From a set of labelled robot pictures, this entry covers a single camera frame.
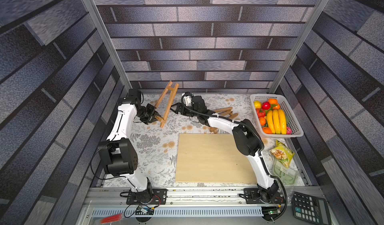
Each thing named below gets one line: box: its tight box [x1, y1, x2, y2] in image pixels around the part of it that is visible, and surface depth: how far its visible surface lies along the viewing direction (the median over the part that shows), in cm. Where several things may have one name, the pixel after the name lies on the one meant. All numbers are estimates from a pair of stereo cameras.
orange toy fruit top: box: [268, 98, 280, 110], surface depth 105 cm
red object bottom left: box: [100, 213, 123, 224], surface depth 69 cm
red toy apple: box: [262, 101, 271, 110], surface depth 102 cm
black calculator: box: [292, 191, 332, 225], surface depth 70 cm
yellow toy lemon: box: [254, 100, 262, 109], surface depth 106 cm
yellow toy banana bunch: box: [266, 109, 287, 135], surface depth 94 cm
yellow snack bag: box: [269, 139, 295, 168], surface depth 85 cm
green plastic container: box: [273, 157, 299, 186], surface depth 82 cm
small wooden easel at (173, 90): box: [154, 81, 180, 128], surface depth 85 cm
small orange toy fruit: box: [259, 117, 267, 126], surface depth 99 cm
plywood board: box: [175, 133, 258, 184], surface depth 87 cm
